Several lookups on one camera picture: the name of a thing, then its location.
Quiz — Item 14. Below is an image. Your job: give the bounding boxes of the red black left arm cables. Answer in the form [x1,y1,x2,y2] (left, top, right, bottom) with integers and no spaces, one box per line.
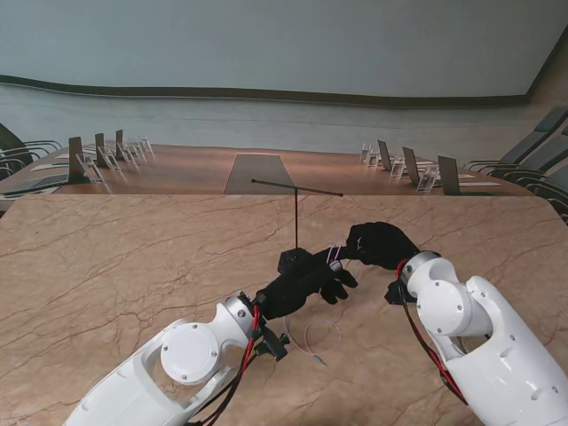
[185,305,264,426]

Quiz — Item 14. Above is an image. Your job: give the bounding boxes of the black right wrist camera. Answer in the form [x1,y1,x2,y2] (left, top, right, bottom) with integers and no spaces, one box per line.
[384,279,408,306]

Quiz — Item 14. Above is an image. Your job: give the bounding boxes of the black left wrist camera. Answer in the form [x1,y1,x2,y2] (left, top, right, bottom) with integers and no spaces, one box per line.
[256,330,292,361]

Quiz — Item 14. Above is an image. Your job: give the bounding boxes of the black T-shaped earphone rack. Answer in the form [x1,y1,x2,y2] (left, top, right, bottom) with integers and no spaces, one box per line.
[250,178,345,276]

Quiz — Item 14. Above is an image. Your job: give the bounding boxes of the red black right arm cables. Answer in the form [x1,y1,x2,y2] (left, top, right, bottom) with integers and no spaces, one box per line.
[396,260,469,407]

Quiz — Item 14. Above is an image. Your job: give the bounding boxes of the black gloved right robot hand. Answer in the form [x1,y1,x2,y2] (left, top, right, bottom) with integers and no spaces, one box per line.
[344,220,421,272]

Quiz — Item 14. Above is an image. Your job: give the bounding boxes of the red black arm cables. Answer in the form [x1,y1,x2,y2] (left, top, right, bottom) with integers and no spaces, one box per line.
[396,260,469,407]
[185,305,264,426]

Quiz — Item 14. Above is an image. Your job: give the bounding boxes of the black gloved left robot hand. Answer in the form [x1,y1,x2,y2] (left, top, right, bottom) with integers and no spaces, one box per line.
[256,248,359,320]

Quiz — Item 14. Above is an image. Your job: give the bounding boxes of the printed conference room backdrop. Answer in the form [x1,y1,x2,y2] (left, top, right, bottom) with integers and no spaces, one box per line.
[0,0,568,223]

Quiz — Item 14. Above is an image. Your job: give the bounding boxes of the white wired earphone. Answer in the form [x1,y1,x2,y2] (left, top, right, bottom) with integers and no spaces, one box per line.
[283,241,360,367]

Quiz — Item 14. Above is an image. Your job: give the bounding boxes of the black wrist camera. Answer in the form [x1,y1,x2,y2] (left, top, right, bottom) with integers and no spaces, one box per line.
[256,330,292,361]
[384,279,408,306]

